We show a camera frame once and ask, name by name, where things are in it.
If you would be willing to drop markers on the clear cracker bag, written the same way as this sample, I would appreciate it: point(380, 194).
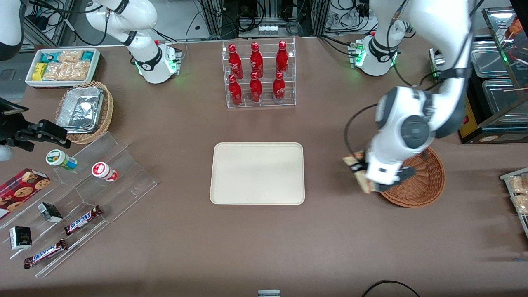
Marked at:
point(57, 72)
point(80, 70)
point(70, 56)

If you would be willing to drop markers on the grey box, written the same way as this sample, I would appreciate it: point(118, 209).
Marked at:
point(269, 293)

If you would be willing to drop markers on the wrapped pastry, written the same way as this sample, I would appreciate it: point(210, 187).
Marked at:
point(522, 204)
point(518, 184)

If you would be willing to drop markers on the glass display cabinet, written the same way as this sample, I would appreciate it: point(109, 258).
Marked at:
point(499, 123)

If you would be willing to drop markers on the aluminium foil tray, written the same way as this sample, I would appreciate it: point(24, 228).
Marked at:
point(80, 109)

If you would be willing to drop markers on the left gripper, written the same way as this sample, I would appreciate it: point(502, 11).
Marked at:
point(358, 167)

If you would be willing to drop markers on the clear acrylic bottle rack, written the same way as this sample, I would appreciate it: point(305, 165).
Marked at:
point(266, 101)

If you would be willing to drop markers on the red lid yogurt cup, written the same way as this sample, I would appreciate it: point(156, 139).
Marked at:
point(104, 171)

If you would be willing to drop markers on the light wicker basket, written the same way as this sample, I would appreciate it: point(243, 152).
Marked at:
point(108, 111)

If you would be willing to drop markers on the white snack tray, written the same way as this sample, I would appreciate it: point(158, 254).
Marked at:
point(31, 80)

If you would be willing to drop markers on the green lid yogurt cup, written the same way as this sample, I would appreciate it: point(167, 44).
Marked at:
point(61, 160)

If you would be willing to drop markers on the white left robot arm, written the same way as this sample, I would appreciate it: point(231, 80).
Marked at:
point(396, 107)

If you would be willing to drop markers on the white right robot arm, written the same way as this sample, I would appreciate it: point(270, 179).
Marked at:
point(144, 16)

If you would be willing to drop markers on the red tartan cookie box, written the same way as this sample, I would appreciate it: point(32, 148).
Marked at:
point(20, 189)

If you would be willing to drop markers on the white power strip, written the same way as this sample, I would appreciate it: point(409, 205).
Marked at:
point(267, 29)

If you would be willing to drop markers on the brown wicker basket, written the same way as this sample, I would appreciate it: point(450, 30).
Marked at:
point(429, 181)

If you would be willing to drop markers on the teal snack packet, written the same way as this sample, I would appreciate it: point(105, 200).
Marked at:
point(49, 57)
point(88, 55)

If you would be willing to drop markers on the sandwich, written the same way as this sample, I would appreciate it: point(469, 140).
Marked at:
point(363, 181)

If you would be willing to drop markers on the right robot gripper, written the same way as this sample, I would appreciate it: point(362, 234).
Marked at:
point(9, 128)

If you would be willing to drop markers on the yellow snack packet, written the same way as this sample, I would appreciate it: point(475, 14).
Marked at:
point(39, 71)

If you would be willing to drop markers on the steel tray with pastries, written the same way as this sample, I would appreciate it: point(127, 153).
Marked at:
point(504, 177)

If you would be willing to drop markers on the red cola bottle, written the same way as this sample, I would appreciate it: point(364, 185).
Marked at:
point(234, 60)
point(235, 90)
point(279, 86)
point(256, 58)
point(282, 55)
point(255, 87)

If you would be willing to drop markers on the dark green drink carton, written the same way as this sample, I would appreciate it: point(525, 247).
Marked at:
point(20, 238)
point(49, 211)

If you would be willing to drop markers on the Snickers chocolate bar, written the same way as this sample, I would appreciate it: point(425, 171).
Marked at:
point(82, 220)
point(44, 253)

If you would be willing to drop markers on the clear acrylic stepped shelf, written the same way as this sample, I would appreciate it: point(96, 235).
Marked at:
point(123, 181)

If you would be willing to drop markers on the cream rectangular tray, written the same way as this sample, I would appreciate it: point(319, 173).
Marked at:
point(258, 173)

